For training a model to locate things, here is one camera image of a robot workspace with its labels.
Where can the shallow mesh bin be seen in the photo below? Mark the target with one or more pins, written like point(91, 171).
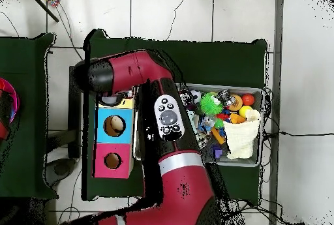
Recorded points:
point(234, 88)

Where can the pink bowl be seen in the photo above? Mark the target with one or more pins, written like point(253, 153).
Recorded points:
point(14, 92)

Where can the large green spiky eyed ball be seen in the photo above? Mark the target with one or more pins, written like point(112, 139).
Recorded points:
point(210, 104)

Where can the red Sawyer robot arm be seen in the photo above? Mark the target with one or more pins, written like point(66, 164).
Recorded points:
point(141, 71)

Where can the dark green side tablecloth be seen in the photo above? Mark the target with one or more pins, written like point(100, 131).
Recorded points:
point(26, 52)

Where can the wooden box with three holes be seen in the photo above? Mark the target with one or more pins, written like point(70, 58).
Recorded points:
point(122, 157)

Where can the cream knitted cloth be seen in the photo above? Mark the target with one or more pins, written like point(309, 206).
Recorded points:
point(241, 133)

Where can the black rod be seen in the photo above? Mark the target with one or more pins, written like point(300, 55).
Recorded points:
point(44, 7)

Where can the black and white soccer ball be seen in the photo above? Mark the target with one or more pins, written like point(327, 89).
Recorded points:
point(196, 96)

